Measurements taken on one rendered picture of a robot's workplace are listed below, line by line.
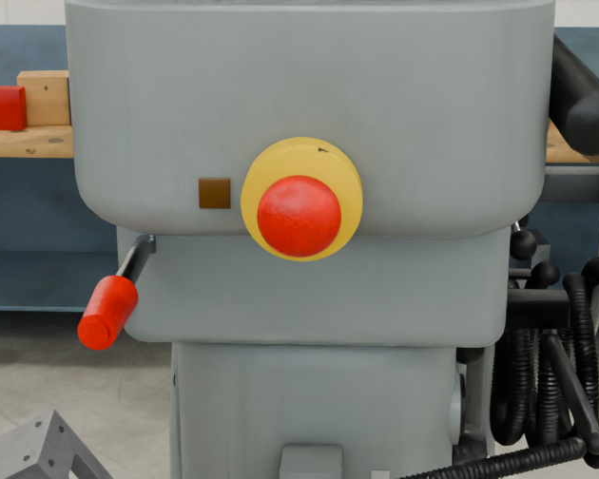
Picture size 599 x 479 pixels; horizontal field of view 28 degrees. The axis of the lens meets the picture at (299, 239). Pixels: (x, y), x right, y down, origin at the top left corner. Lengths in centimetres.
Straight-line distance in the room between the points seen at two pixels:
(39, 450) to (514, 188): 28
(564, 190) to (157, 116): 61
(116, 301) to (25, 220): 483
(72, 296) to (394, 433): 403
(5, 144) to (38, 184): 90
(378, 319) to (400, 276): 3
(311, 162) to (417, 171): 6
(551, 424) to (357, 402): 36
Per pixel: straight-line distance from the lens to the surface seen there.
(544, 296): 88
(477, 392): 131
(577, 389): 81
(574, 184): 114
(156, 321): 74
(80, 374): 466
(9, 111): 471
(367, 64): 59
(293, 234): 56
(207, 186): 61
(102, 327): 59
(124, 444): 413
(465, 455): 94
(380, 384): 79
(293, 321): 73
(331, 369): 78
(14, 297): 483
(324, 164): 58
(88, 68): 62
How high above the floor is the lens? 193
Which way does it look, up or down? 18 degrees down
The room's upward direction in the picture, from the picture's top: straight up
